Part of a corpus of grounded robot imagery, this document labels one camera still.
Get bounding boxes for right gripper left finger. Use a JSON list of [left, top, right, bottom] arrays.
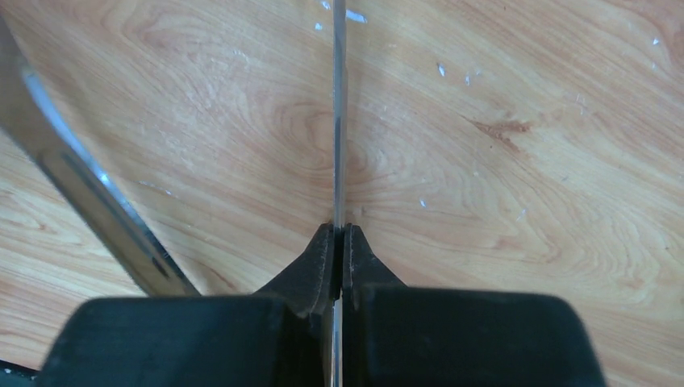
[[37, 224, 334, 386]]

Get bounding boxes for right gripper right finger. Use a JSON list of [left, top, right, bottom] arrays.
[[341, 225, 606, 386]]

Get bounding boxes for metal serving tongs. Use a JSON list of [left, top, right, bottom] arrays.
[[1, 1, 348, 386]]

